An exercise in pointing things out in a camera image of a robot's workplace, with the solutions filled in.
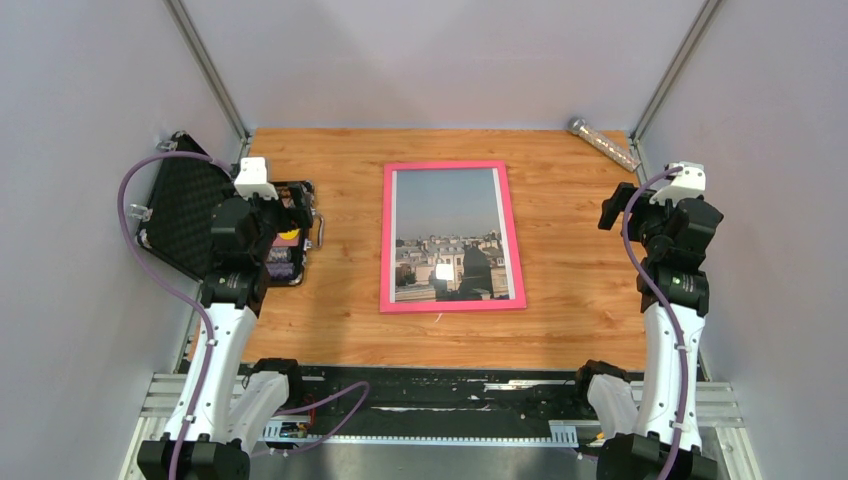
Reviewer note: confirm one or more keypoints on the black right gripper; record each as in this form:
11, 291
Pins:
640, 204

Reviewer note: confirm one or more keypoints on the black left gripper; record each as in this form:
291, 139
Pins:
290, 218

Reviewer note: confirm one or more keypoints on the wooden picture frame pink inlay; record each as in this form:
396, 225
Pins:
386, 265

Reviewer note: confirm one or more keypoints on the clear acrylic sheet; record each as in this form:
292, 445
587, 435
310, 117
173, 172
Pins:
444, 199

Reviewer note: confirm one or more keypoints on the city buildings photo print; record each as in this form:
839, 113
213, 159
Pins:
450, 265

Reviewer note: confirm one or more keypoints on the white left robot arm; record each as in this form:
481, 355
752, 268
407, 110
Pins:
209, 435

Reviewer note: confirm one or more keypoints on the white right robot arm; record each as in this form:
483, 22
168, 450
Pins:
656, 436

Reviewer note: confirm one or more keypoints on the yellow round chip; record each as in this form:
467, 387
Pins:
291, 235

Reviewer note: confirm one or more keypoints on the black poker chip case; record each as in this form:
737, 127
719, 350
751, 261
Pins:
175, 224

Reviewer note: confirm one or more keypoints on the glittery silver tube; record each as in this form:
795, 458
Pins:
579, 127

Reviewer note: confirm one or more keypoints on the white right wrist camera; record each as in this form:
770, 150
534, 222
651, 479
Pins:
687, 180

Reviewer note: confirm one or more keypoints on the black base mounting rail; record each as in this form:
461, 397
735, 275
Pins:
441, 402

